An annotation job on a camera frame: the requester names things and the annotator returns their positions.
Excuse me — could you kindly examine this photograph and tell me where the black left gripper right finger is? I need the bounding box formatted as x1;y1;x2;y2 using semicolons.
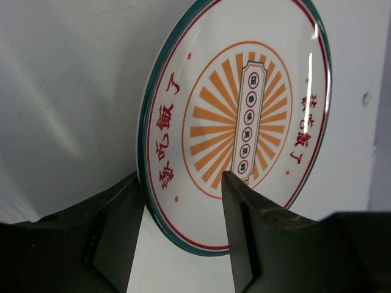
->
221;171;269;292

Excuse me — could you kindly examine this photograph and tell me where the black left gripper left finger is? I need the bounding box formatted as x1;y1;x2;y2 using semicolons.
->
86;173;144;292

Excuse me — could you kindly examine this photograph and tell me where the white plate orange sunburst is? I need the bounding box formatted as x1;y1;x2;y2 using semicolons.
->
136;1;332;257

